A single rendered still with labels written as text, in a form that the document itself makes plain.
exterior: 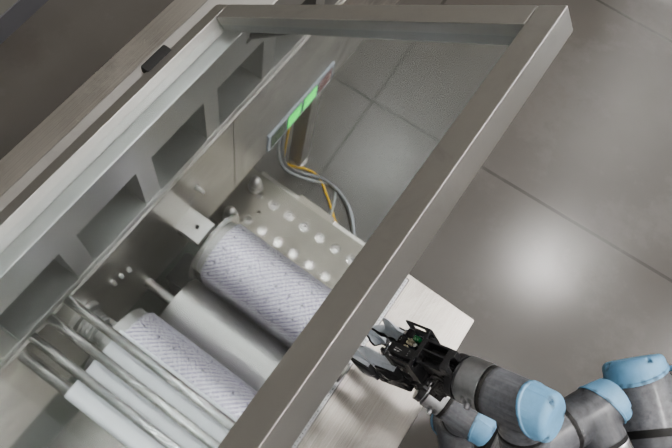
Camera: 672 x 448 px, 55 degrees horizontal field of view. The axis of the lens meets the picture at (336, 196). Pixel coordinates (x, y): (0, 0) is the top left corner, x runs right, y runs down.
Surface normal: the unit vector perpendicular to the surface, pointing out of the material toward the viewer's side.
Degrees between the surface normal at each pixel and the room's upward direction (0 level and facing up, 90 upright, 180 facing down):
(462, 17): 39
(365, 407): 0
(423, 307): 0
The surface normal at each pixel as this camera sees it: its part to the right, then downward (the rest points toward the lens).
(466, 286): 0.13, -0.39
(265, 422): -0.41, -0.66
